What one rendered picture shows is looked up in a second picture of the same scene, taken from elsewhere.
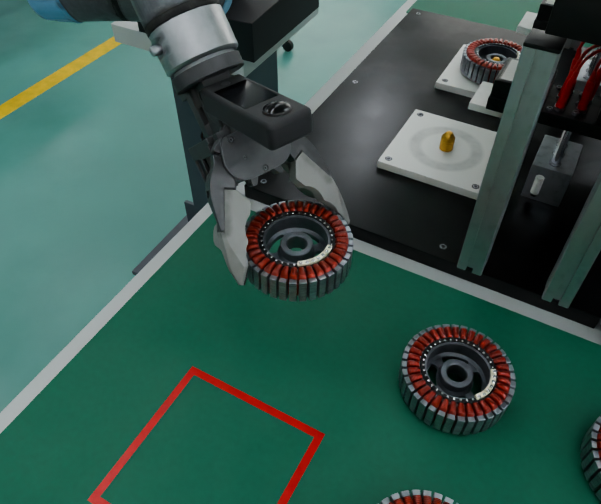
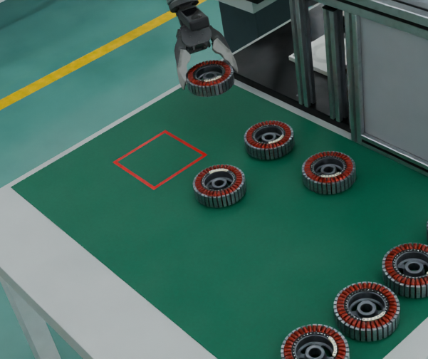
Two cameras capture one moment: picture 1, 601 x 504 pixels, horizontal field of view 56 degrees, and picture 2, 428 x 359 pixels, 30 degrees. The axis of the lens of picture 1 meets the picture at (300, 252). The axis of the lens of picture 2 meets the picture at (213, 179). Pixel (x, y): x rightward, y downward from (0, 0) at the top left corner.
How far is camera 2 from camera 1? 1.37 m
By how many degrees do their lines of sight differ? 21
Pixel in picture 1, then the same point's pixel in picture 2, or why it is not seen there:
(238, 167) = (186, 40)
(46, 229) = not seen: hidden behind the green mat
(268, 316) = (204, 117)
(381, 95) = (316, 24)
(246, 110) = (186, 17)
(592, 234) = (335, 80)
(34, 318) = not seen: hidden behind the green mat
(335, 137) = (275, 45)
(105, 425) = (124, 144)
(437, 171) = (316, 63)
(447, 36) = not seen: outside the picture
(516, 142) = (298, 35)
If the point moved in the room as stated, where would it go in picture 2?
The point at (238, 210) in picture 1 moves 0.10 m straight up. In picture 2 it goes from (185, 58) to (177, 19)
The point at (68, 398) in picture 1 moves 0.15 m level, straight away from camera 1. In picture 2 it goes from (114, 134) to (100, 105)
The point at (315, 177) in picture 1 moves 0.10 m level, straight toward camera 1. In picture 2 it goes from (221, 48) to (206, 71)
